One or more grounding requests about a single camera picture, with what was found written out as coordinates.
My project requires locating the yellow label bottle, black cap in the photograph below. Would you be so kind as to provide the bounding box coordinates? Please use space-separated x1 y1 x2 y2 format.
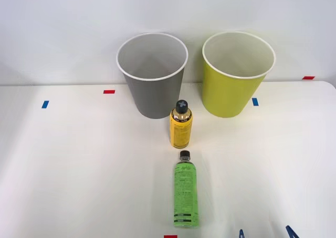
169 99 194 149

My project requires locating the yellow-green plastic waste bin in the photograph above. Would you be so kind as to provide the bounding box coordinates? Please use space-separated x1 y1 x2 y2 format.
202 31 277 118

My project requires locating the green label bottle, black cap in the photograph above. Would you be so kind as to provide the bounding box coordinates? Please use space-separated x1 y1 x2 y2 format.
172 150 200 229

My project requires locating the grey plastic waste bin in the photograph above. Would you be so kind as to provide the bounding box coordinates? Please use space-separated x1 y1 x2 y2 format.
116 32 189 120

